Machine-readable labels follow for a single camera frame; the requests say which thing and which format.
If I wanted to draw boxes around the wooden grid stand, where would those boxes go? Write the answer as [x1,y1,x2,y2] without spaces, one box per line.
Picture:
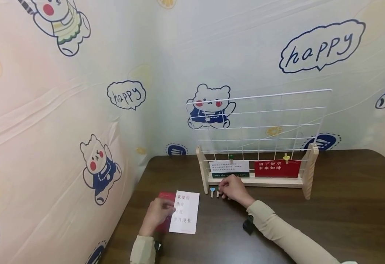
[196,143,320,200]

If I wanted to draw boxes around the person's right hand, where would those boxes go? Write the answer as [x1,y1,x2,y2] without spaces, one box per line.
[218,175,257,209]

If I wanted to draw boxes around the person's left hand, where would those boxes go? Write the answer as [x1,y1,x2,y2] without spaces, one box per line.
[138,197,177,237]

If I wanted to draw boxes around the red card with gold writing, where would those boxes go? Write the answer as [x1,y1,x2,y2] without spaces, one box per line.
[254,159,302,179]

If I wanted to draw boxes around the person's right forearm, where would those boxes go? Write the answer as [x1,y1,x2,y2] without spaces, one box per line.
[246,200,358,264]

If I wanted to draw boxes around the person's left forearm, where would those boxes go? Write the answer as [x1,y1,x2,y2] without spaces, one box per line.
[130,234,157,264]

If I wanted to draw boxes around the white card with green strip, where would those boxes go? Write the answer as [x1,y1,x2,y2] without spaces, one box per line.
[208,160,250,179]

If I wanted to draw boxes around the white card with red writing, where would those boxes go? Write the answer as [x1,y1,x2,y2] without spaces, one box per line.
[169,190,200,235]

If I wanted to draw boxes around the white wire grid panel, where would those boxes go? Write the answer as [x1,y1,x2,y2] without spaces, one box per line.
[186,89,333,177]

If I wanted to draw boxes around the plain red card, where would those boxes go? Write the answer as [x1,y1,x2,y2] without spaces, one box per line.
[155,191,177,233]

